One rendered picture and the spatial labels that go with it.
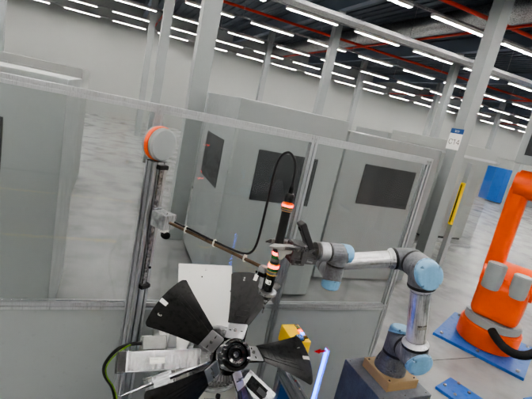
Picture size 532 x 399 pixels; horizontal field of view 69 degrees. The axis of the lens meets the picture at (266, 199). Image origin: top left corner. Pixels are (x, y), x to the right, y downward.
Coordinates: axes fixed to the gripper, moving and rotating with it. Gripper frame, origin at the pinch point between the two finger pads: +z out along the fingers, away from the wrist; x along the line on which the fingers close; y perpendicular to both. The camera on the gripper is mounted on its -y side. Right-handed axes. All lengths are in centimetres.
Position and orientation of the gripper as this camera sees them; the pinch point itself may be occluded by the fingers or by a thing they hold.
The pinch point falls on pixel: (271, 242)
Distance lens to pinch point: 145.1
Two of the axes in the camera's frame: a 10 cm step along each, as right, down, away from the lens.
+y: -2.0, 9.5, 2.2
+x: -3.1, -2.7, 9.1
